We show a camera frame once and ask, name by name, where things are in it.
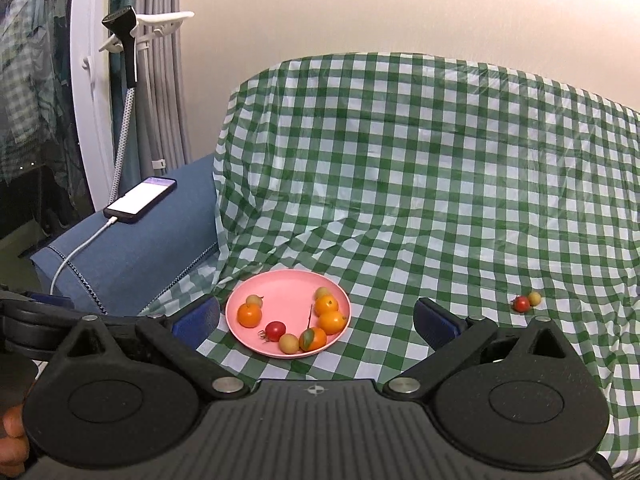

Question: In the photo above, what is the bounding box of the grey curtain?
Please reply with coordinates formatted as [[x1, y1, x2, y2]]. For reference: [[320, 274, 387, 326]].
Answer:
[[135, 0, 193, 167]]

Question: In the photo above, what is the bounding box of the braided steamer hose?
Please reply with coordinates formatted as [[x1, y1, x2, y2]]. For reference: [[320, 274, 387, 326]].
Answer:
[[109, 86, 137, 206]]

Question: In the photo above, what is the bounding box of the white charging cable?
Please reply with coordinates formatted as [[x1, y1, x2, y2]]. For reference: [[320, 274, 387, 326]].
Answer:
[[50, 216, 118, 295]]

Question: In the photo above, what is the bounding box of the person's left hand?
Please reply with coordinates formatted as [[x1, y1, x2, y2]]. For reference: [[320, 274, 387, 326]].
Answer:
[[0, 404, 30, 478]]

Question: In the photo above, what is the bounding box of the green checked tablecloth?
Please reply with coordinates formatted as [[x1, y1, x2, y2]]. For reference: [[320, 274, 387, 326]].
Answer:
[[142, 51, 640, 480]]

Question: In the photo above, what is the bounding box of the black handheld steamer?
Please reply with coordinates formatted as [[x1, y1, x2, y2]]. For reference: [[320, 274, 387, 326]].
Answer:
[[101, 5, 140, 90]]

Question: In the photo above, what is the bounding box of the pink plate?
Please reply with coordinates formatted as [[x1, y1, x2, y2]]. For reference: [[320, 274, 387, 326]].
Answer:
[[225, 269, 352, 359]]

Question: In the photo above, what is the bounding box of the mandarin orange with leaf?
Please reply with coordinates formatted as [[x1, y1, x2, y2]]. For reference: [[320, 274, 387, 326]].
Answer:
[[298, 327, 328, 352]]

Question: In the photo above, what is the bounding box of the hanging checked shirt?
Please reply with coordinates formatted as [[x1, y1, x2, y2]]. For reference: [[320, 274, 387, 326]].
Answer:
[[0, 0, 65, 161]]

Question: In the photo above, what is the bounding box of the white wall hanger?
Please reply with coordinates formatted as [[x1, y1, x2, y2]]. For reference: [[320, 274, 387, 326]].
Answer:
[[97, 11, 195, 53]]

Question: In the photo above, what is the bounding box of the blue sofa armrest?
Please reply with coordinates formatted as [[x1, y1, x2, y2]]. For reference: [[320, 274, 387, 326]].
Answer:
[[30, 154, 221, 317]]

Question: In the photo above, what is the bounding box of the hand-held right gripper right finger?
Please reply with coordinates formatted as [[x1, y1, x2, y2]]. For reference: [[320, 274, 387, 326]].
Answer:
[[382, 296, 571, 401]]

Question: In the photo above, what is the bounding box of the teal curtain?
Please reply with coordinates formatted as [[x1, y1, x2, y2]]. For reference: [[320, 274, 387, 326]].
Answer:
[[107, 0, 148, 196]]

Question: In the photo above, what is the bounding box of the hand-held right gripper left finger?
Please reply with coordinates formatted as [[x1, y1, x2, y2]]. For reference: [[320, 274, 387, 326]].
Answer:
[[47, 295, 248, 401]]

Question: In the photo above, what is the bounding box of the smartphone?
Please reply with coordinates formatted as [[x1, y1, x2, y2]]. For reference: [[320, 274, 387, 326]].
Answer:
[[103, 176, 178, 224]]

